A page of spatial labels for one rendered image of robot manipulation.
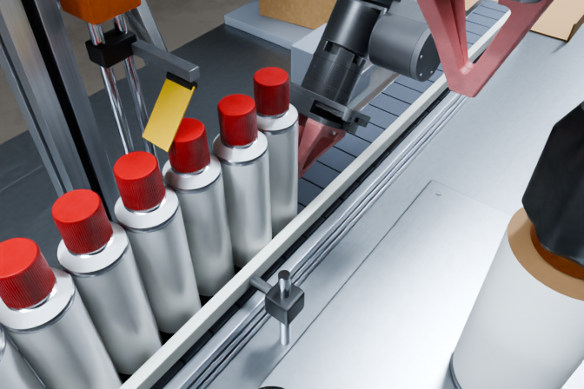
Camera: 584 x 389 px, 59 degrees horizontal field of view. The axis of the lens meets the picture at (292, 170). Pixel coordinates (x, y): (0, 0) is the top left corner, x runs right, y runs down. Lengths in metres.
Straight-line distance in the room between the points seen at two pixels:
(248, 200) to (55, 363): 0.21
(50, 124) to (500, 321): 0.40
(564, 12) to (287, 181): 0.89
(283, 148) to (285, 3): 0.60
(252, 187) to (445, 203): 0.28
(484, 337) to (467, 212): 0.24
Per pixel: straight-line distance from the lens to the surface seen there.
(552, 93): 1.01
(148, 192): 0.40
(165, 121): 0.42
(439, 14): 0.26
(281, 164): 0.52
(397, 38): 0.53
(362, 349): 0.53
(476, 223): 0.66
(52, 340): 0.41
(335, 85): 0.56
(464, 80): 0.28
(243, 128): 0.45
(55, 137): 0.51
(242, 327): 0.56
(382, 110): 0.80
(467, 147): 0.84
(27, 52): 0.47
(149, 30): 1.41
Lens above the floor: 1.35
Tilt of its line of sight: 43 degrees down
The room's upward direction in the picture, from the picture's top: straight up
